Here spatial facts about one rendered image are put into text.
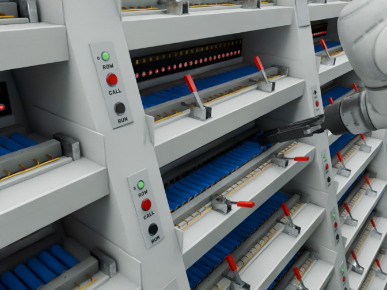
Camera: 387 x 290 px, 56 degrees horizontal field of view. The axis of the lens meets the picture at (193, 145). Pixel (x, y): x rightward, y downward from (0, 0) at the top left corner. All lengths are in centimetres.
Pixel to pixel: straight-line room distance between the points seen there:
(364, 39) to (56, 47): 51
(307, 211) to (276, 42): 51
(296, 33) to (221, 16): 35
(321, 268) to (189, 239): 66
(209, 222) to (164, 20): 39
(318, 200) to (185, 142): 63
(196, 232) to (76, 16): 42
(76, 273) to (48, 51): 33
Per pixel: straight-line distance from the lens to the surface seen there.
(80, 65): 52
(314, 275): 123
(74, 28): 53
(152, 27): 63
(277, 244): 100
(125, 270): 61
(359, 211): 159
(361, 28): 72
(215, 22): 76
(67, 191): 51
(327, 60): 131
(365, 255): 168
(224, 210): 75
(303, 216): 113
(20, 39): 50
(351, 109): 85
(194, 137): 67
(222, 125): 74
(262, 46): 113
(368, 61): 73
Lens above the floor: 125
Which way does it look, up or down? 12 degrees down
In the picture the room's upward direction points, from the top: 13 degrees counter-clockwise
